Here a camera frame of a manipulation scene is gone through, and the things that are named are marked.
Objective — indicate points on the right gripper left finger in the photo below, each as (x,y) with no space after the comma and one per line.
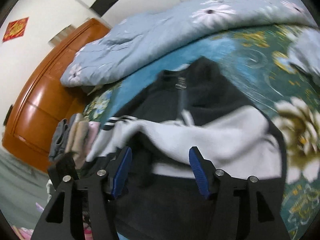
(63,216)

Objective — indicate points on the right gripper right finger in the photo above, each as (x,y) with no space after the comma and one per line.
(244,208)

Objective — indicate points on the black and white fleece jacket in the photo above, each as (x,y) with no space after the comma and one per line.
(196,106)

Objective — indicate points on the folded grey garment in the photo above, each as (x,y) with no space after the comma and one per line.
(59,140)

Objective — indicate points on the folded beige garment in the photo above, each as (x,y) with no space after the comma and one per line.
(76,140)

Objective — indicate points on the folded pink garment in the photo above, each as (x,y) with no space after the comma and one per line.
(93,130)

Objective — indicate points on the orange wooden headboard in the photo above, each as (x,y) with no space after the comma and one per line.
(44,102)

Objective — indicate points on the floral teal plush blanket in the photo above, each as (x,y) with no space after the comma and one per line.
(255,60)

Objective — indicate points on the light blue crumpled garment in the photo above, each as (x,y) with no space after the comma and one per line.
(304,53)

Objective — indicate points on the light blue floral quilt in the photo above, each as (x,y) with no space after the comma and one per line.
(140,39)

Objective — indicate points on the white wall switch panel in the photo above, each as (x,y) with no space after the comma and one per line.
(64,33)

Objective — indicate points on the red paper wall decoration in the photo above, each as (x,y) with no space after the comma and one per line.
(15,29)

